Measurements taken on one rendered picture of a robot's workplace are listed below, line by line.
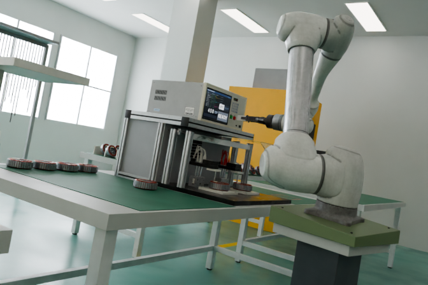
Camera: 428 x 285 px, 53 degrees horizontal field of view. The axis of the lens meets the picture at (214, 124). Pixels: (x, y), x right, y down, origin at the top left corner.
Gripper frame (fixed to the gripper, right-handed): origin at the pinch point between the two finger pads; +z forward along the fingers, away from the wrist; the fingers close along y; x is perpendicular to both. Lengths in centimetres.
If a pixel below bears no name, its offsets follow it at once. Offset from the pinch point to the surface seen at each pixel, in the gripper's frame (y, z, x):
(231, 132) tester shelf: -1.1, 4.8, -8.7
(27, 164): -93, 52, -41
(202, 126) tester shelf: -30.3, 4.7, -9.7
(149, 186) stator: -60, 6, -41
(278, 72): 351, 160, 107
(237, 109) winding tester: 5.4, 7.6, 5.5
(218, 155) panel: 12.1, 19.7, -23.5
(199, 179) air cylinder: -22.2, 6.7, -37.2
